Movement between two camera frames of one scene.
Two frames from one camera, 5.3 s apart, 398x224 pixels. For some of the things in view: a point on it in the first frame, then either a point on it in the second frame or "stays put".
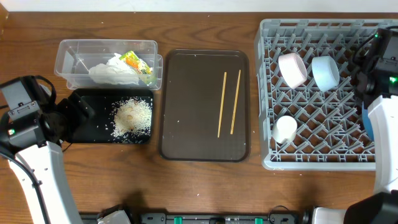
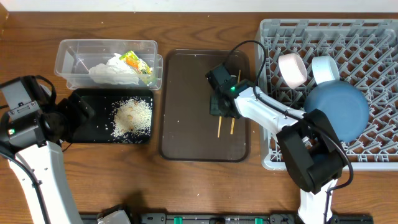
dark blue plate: (367, 122) -> (344, 103)
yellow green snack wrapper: (135, 63) stays put
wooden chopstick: (236, 101) stays put
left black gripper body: (68, 117) stays put
